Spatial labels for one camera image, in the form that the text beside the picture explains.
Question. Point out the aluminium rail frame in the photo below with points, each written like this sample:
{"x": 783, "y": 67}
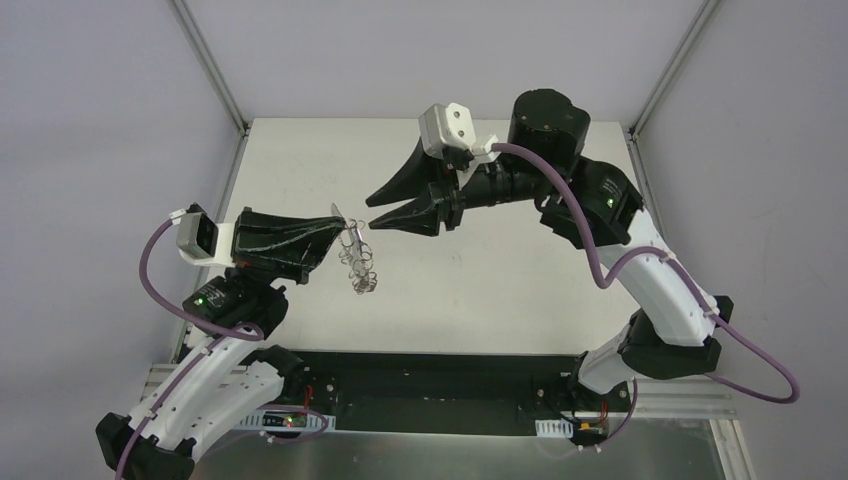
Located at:
{"x": 684, "y": 398}

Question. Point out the left white cable duct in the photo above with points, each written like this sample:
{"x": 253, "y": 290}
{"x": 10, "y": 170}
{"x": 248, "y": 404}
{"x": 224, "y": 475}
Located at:
{"x": 284, "y": 421}

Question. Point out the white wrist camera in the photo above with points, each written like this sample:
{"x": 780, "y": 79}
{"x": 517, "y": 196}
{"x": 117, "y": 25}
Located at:
{"x": 447, "y": 133}
{"x": 200, "y": 241}

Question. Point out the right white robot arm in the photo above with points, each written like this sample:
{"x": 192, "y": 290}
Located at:
{"x": 592, "y": 204}

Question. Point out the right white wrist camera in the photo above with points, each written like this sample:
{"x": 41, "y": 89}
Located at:
{"x": 447, "y": 133}

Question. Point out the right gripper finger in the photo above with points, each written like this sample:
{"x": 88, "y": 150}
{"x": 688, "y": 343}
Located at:
{"x": 422, "y": 215}
{"x": 421, "y": 173}

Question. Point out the right white cable duct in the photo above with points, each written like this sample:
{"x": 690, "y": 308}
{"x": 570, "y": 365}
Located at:
{"x": 553, "y": 428}

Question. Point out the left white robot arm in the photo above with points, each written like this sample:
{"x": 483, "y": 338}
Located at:
{"x": 231, "y": 372}

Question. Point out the right aluminium frame post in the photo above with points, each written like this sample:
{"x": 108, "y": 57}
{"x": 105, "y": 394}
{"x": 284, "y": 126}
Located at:
{"x": 674, "y": 66}

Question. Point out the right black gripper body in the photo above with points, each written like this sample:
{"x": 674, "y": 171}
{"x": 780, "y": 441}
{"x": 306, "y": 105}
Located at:
{"x": 452, "y": 195}

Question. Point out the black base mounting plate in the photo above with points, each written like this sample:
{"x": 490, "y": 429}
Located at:
{"x": 492, "y": 395}

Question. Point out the white cable duct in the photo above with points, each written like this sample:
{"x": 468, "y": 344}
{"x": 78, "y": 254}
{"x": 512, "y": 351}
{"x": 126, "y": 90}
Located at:
{"x": 553, "y": 428}
{"x": 284, "y": 421}

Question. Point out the left aluminium frame post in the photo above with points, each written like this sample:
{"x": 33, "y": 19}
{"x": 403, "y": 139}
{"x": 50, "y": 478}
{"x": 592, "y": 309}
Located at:
{"x": 206, "y": 59}

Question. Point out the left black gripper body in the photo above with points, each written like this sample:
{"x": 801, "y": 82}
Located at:
{"x": 240, "y": 242}

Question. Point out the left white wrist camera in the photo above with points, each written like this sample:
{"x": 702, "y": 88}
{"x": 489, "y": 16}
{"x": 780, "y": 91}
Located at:
{"x": 200, "y": 241}

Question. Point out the aluminium frame post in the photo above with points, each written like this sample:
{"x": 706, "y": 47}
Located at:
{"x": 206, "y": 59}
{"x": 674, "y": 66}

